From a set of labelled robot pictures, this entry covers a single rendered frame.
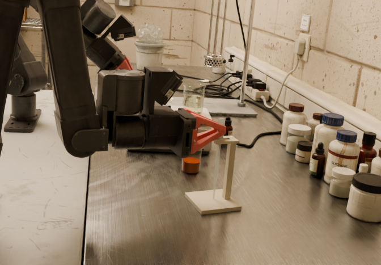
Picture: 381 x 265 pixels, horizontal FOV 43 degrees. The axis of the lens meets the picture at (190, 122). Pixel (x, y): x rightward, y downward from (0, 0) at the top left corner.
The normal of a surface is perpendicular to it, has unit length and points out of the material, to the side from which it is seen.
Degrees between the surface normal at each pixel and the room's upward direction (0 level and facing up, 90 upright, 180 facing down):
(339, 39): 90
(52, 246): 0
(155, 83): 90
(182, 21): 90
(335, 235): 0
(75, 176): 0
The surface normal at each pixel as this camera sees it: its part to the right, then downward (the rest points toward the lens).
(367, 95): -0.98, -0.04
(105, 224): 0.08, -0.96
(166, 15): 0.17, 0.28
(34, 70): 0.81, -0.37
